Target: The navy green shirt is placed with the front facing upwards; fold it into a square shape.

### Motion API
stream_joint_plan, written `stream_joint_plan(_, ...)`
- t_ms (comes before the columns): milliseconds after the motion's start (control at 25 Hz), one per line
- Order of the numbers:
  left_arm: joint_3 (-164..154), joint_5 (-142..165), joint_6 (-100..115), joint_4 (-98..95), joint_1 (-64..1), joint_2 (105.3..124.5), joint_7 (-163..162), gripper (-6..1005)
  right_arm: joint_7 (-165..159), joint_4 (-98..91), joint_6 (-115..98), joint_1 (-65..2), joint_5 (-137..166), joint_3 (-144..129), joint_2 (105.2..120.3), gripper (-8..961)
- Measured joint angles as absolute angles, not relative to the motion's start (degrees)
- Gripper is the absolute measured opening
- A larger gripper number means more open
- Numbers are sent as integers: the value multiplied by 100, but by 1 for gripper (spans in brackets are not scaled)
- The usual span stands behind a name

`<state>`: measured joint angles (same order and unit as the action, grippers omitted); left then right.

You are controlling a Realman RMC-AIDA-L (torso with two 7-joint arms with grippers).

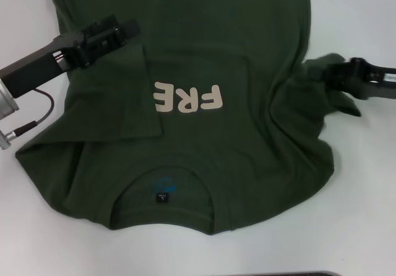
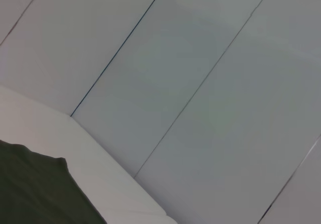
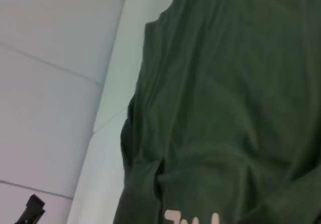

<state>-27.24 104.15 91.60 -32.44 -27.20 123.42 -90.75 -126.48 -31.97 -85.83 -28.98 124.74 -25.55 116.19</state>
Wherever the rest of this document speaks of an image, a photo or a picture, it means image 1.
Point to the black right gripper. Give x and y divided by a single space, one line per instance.
377 81

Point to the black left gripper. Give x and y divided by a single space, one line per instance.
40 62

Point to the dark green FREE t-shirt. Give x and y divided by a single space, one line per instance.
201 34

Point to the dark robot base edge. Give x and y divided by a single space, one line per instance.
253 273

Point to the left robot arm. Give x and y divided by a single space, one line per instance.
6 102

